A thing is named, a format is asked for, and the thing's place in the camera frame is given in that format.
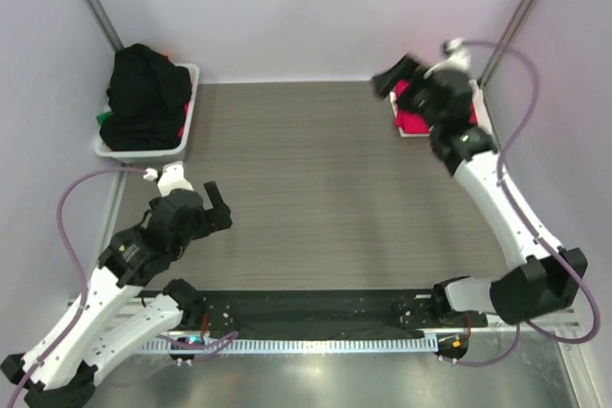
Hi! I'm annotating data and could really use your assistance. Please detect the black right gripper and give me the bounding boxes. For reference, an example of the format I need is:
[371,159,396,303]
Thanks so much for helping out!
[373,54,444,132]

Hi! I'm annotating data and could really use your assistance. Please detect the red t shirt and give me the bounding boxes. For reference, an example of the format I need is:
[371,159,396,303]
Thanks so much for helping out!
[394,81,476,136]

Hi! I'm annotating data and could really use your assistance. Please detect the white perforated plastic basket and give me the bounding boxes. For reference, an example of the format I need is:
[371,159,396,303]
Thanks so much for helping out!
[93,63,200,164]

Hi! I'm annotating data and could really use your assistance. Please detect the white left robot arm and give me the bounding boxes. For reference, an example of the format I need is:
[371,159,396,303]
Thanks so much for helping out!
[1,182,232,407]

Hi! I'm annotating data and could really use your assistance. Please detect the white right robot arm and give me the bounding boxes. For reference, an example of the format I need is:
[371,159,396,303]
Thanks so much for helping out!
[371,55,587,328]

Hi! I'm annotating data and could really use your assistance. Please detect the folded white t shirt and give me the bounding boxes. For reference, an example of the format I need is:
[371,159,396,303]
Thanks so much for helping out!
[387,77,493,140]

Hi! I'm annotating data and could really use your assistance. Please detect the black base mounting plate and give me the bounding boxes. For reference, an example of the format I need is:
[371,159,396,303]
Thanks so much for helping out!
[200,289,488,341]

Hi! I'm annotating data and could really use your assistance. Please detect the black t shirt pile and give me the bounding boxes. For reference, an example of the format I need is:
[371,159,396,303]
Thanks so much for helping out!
[99,44,193,152]

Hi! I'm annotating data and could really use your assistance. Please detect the green garment in basket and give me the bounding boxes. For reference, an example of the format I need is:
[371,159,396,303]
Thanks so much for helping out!
[96,112,112,125]

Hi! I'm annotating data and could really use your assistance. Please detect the white slotted cable duct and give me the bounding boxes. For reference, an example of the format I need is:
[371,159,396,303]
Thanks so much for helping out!
[136,333,438,355]

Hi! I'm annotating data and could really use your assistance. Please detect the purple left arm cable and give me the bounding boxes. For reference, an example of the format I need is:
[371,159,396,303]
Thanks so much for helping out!
[9,166,159,408]

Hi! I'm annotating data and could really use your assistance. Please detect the aluminium frame rail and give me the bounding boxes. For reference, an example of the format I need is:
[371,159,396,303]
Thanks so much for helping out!
[66,295,582,333]

